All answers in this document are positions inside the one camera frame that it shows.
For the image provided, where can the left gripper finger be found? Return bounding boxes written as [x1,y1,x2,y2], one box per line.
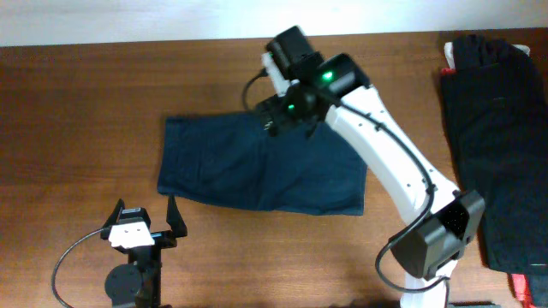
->
[103,198,125,228]
[166,195,188,238]

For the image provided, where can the navy blue shorts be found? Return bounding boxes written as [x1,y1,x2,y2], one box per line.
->
[157,113,367,216]

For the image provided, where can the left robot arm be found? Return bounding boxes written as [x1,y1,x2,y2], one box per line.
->
[100,195,188,308]

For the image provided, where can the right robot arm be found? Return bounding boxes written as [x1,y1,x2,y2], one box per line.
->
[257,26,485,307]

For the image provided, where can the red cloth in pile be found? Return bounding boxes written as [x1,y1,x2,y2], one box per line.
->
[440,68,456,76]

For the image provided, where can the white cloth in pile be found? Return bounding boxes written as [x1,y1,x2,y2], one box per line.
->
[444,42,456,69]

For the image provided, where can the black garment in pile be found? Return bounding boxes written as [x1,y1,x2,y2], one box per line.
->
[441,35,547,275]

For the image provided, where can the red item at bottom right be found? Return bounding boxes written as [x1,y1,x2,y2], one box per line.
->
[509,274,536,308]

